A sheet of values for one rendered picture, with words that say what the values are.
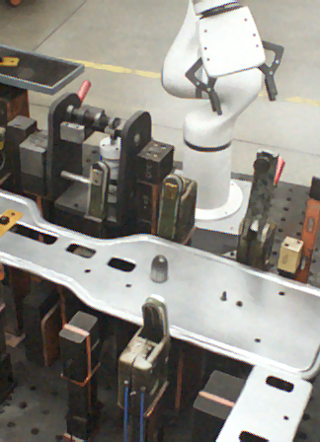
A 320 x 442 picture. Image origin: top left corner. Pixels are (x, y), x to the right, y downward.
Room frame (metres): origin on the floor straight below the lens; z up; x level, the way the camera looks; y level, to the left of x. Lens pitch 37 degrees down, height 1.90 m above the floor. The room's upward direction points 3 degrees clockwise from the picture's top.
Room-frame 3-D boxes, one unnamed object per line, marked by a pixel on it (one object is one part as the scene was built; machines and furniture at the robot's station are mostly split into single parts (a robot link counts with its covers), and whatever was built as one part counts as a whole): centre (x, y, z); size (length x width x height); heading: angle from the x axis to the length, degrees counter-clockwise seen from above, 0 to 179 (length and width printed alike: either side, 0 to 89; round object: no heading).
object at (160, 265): (1.03, 0.00, 1.02); 0.03 x 0.03 x 0.07
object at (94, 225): (1.22, 0.14, 0.84); 0.04 x 0.03 x 0.29; 66
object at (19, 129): (1.40, 0.32, 0.90); 0.05 x 0.05 x 0.40; 66
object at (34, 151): (1.36, 0.27, 0.89); 0.13 x 0.11 x 0.38; 156
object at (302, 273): (1.08, -0.27, 0.95); 0.03 x 0.01 x 0.50; 66
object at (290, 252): (1.06, -0.23, 0.88); 0.04 x 0.04 x 0.36; 66
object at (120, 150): (1.32, 0.14, 0.94); 0.18 x 0.13 x 0.49; 66
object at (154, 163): (1.27, 0.02, 0.91); 0.07 x 0.05 x 0.42; 156
